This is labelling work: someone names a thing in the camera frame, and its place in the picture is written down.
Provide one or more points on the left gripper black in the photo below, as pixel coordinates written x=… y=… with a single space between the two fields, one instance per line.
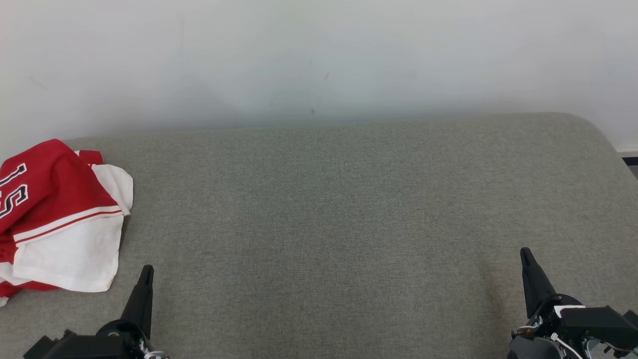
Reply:
x=89 y=346

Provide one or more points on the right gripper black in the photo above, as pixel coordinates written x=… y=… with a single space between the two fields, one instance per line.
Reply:
x=593 y=324

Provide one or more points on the red jersey with white sleeves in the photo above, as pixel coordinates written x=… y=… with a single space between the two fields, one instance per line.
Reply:
x=60 y=199

